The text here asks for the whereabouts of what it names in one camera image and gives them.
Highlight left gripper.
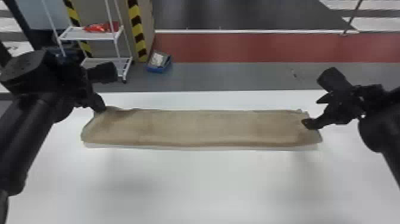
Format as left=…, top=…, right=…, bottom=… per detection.
left=72, top=70, right=108, bottom=114

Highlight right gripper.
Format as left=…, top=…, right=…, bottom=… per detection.
left=301, top=88, right=365, bottom=131

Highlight beige towel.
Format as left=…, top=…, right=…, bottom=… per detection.
left=80, top=105, right=324, bottom=152

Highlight white shelf trolley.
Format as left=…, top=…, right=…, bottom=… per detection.
left=40, top=0, right=134, bottom=84

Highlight blue tray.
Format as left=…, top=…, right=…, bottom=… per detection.
left=146, top=50, right=172, bottom=74

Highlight red snack packet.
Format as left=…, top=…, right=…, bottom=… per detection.
left=83, top=20, right=120, bottom=34

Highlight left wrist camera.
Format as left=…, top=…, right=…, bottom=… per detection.
left=86, top=61, right=118, bottom=84

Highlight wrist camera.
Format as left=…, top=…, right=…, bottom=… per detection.
left=316, top=67, right=356, bottom=94
left=86, top=61, right=118, bottom=84

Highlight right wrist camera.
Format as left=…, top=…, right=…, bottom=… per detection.
left=316, top=67, right=356, bottom=94

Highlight yellow black striped post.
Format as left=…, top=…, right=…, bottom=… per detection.
left=126, top=0, right=149, bottom=63
left=62, top=0, right=93, bottom=59

